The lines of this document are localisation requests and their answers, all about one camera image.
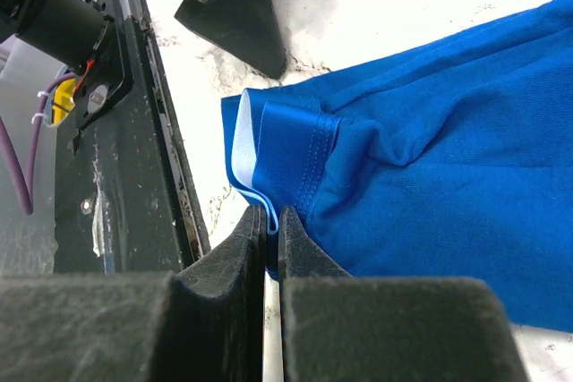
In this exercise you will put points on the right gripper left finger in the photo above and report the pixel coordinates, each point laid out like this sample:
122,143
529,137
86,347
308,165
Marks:
202,324

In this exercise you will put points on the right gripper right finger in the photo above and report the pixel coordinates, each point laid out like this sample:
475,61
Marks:
336,327

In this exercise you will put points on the blue boxer underwear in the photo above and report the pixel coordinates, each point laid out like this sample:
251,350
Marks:
449,159

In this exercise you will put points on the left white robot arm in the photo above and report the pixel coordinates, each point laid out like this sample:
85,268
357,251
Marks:
90,37

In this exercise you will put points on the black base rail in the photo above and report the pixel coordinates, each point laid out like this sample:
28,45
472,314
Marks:
124,196

